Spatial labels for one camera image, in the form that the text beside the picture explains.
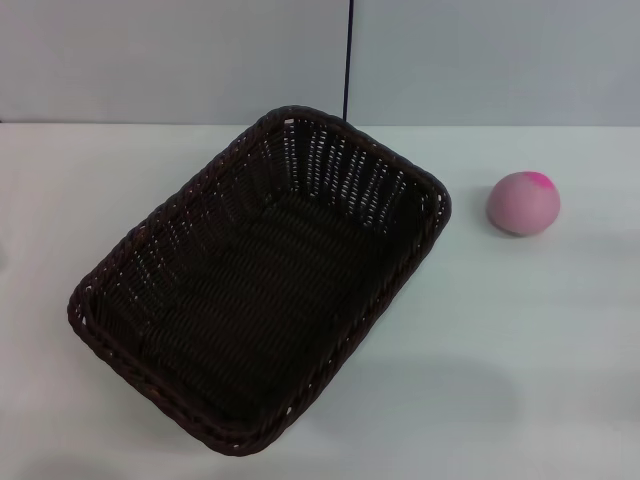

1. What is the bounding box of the dark woven rectangular basket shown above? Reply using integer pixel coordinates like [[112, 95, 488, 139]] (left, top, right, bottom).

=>
[[66, 104, 453, 457]]

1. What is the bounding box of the pink peach toy ball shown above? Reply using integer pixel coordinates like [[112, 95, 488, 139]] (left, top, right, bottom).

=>
[[486, 170, 562, 236]]

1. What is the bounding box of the dark vertical wall strip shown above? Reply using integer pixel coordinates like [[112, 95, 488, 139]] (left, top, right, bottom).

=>
[[342, 0, 357, 122]]

